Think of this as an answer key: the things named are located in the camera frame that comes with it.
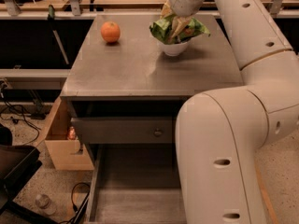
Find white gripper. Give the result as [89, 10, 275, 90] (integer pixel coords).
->
[160, 0, 205, 42]

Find green rice chip bag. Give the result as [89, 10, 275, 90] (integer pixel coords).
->
[149, 15, 210, 45]

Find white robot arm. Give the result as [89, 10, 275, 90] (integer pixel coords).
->
[166, 0, 299, 224]

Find white ceramic bowl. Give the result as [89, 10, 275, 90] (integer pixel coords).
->
[158, 42, 189, 57]

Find orange fruit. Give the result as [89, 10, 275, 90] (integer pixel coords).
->
[100, 21, 121, 43]

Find grey metal drawer cabinet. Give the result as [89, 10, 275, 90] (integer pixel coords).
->
[60, 13, 245, 224]

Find round metal drawer knob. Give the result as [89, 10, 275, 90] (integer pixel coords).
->
[153, 129, 163, 137]

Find grey upper drawer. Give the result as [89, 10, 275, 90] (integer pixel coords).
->
[71, 117, 174, 144]

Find grey open lower drawer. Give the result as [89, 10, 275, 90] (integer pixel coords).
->
[84, 144, 186, 224]

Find light wooden box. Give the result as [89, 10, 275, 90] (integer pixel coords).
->
[43, 98, 93, 171]

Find black office chair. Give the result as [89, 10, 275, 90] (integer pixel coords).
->
[0, 124, 57, 224]

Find clear plastic bottle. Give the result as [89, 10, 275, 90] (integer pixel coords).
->
[35, 194, 57, 216]

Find green handled tool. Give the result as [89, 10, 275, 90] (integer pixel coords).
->
[48, 5, 69, 65]

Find black cables on floor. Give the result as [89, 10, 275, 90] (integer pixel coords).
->
[0, 81, 42, 146]

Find black floor cable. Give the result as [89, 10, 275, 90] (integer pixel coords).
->
[59, 182, 92, 224]

